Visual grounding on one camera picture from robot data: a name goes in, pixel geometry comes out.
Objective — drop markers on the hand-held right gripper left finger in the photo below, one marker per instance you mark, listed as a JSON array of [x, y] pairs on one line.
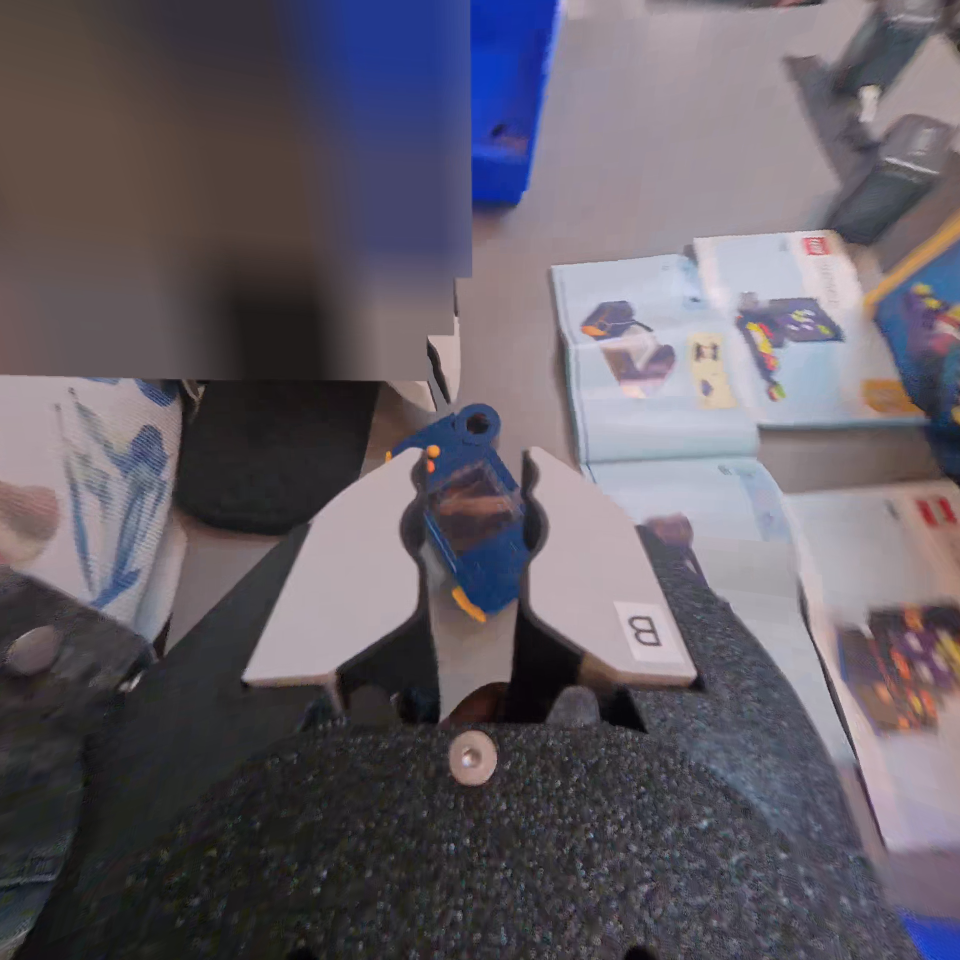
[[345, 592]]

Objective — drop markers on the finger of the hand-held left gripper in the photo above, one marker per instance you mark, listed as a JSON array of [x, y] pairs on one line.
[[444, 356]]

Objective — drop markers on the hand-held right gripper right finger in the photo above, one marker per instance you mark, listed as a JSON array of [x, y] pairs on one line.
[[592, 577]]

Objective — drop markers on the blue toy brick car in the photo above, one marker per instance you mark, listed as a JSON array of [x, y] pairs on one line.
[[480, 570]]

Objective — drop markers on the black quilted slipper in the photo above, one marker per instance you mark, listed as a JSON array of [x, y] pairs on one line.
[[277, 457]]

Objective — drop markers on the open instruction booklet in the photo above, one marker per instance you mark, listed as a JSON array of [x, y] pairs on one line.
[[645, 427]]

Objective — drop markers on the white blue patterned cloth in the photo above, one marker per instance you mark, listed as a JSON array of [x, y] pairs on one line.
[[135, 480]]

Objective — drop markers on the booklet with purple cover picture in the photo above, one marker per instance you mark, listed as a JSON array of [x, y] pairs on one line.
[[862, 540]]

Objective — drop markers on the blue plastic bin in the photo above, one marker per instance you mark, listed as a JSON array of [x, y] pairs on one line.
[[510, 90]]

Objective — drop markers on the dark grey denim cloth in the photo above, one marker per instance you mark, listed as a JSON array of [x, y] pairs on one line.
[[75, 675]]

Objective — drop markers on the closed pale instruction booklet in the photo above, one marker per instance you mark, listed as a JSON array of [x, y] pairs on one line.
[[787, 300]]

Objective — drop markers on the blue toy packaging box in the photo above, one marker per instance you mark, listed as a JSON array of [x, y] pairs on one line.
[[922, 337]]

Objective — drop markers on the dark grey box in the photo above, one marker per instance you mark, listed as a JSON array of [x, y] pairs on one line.
[[892, 180]]

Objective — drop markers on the blue object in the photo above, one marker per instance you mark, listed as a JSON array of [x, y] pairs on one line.
[[937, 941]]

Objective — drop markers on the dark grey object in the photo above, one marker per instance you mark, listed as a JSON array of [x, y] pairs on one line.
[[877, 37]]

